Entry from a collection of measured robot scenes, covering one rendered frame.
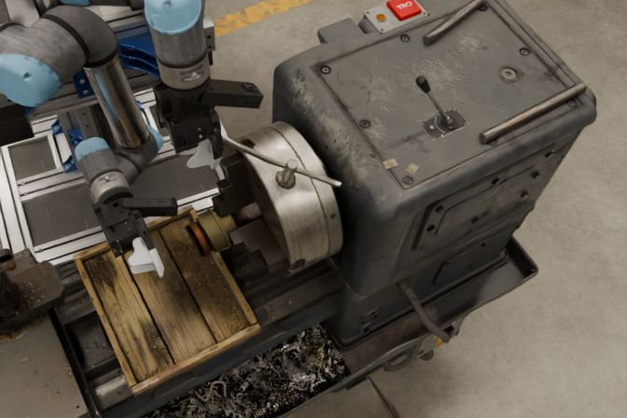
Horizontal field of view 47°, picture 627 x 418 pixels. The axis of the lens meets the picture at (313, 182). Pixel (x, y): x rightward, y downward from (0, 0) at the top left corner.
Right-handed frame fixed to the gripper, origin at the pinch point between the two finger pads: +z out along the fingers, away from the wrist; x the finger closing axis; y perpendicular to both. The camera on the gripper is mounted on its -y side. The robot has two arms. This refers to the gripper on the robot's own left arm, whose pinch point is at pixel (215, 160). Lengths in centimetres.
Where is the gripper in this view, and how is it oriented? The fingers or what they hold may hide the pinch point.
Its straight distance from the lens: 125.0
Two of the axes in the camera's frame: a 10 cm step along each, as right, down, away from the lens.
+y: -8.7, 3.8, -3.2
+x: 5.0, 6.5, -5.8
